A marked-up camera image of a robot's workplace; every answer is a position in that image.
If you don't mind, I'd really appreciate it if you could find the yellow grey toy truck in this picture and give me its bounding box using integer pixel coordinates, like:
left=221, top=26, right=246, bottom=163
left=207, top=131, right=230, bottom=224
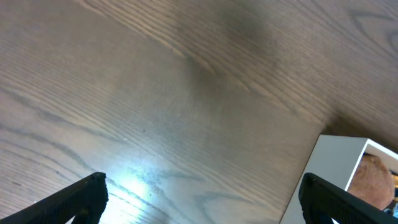
left=384, top=172, right=398, bottom=218

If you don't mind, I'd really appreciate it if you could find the white cardboard box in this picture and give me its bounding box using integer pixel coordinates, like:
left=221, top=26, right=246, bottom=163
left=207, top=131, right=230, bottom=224
left=279, top=134, right=398, bottom=224

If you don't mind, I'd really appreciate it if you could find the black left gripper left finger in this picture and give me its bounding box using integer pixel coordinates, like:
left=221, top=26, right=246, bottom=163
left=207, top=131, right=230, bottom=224
left=1, top=172, right=108, bottom=224

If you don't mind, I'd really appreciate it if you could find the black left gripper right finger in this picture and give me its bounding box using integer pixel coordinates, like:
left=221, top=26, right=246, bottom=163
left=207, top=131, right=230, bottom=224
left=298, top=172, right=397, bottom=224

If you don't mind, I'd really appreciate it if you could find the brown plush toy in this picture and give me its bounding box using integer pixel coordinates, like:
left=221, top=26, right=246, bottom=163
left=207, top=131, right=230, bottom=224
left=348, top=154, right=395, bottom=210

